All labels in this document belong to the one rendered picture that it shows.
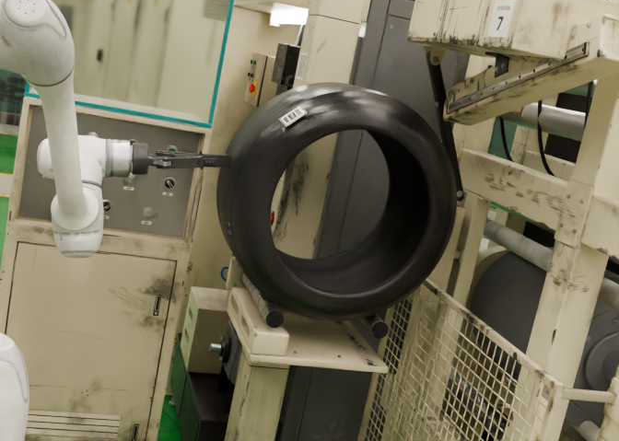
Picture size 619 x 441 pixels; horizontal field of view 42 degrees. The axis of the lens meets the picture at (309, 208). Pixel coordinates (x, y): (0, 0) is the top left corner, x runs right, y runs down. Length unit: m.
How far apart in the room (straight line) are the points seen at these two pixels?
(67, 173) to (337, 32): 0.92
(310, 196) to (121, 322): 0.74
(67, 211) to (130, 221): 0.79
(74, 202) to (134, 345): 0.96
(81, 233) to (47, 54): 0.55
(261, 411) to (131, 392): 0.45
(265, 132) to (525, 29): 0.62
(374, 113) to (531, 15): 0.42
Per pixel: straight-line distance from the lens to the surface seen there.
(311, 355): 2.09
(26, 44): 1.39
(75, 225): 1.83
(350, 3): 2.29
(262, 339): 2.00
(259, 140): 1.90
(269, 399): 2.50
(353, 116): 1.92
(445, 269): 2.44
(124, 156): 1.92
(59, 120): 1.65
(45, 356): 2.65
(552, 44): 1.83
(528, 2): 1.80
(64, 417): 2.74
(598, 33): 1.78
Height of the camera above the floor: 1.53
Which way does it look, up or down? 10 degrees down
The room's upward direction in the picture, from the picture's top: 11 degrees clockwise
